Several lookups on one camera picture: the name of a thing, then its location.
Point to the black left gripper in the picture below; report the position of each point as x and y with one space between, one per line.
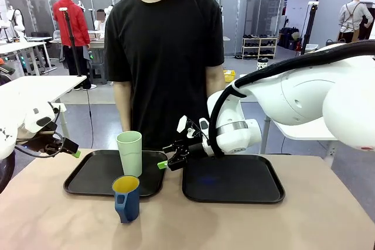
44 144

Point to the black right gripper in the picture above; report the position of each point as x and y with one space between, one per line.
196 149

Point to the pale green tall cup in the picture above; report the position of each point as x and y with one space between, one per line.
130 156

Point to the person's right forearm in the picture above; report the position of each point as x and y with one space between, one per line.
122 106

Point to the person's left forearm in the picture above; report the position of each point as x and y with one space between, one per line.
215 81

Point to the black plastic tray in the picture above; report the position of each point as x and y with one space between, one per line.
96 174
234 179

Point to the blue mug yellow inside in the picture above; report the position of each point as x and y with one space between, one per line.
129 203

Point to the white work table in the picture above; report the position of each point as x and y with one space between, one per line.
304 131
44 86

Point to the person's black T-shirt torso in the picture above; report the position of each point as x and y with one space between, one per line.
164 65

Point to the yellow floor crate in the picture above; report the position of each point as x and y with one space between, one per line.
229 75

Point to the black tripod pole white head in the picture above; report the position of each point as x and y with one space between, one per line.
71 39
309 27

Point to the grey background desk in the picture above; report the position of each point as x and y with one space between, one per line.
23 46

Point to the man in red jacket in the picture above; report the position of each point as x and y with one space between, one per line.
73 24

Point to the white black-spotted tumbler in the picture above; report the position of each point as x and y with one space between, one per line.
261 64

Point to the seated person in white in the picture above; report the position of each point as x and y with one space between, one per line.
101 20

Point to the white humanoid robot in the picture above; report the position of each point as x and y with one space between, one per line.
16 21

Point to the white shoe rack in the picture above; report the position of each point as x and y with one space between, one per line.
259 46

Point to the black bags pile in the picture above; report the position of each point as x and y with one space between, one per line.
288 40

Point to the mannequin with grey shirt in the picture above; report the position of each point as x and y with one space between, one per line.
353 15

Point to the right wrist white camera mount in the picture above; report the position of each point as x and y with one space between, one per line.
183 122

